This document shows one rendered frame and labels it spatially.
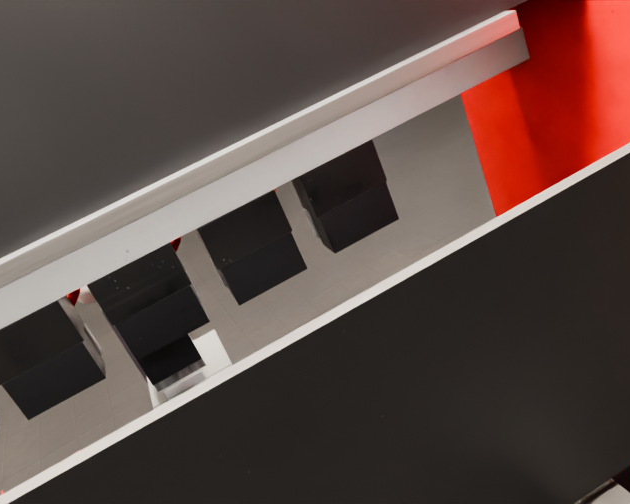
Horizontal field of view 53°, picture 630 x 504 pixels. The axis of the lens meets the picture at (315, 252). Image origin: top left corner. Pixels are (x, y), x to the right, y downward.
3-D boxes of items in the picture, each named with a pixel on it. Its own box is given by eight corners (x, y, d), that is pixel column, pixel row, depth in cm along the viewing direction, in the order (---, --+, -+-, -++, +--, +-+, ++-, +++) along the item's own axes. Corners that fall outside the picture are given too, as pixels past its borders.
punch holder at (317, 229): (381, 207, 127) (353, 133, 120) (401, 218, 119) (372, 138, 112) (317, 242, 124) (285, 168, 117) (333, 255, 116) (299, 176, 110)
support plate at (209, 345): (216, 332, 148) (214, 329, 148) (242, 385, 124) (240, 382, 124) (146, 370, 145) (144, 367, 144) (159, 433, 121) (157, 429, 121)
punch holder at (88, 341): (106, 355, 116) (58, 282, 109) (108, 377, 108) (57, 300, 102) (29, 396, 113) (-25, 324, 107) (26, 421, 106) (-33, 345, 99)
